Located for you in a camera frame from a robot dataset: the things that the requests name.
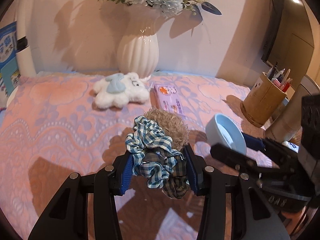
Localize light blue round bowl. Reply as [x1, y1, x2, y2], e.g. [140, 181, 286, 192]
[205, 113, 247, 155]

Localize plaid scrunchie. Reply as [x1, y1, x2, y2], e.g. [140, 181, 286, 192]
[125, 115, 189, 199]

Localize brown fuzzy scrunchie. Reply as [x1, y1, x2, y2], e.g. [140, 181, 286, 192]
[144, 108, 189, 151]

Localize purple tissue pack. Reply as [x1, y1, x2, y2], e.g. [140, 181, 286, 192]
[154, 84, 185, 118]

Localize white tissue pack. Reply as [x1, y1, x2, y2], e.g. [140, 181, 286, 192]
[282, 141, 299, 153]

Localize beige cylinder speaker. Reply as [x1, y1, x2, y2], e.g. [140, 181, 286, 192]
[265, 75, 319, 143]

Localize wooden pen holder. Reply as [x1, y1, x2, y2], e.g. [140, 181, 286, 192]
[240, 72, 286, 127]

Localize pens in holder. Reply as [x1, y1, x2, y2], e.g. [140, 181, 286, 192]
[266, 61, 292, 93]

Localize white cloud plush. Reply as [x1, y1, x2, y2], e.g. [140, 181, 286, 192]
[93, 72, 150, 109]

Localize blue study book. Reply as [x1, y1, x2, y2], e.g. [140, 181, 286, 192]
[0, 22, 20, 98]

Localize white ribbed vase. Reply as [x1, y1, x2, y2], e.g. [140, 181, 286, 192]
[116, 4, 160, 79]

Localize white lamp pole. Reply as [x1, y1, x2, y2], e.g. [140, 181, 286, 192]
[15, 0, 36, 77]

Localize black wall television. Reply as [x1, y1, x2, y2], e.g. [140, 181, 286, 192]
[261, 0, 284, 67]

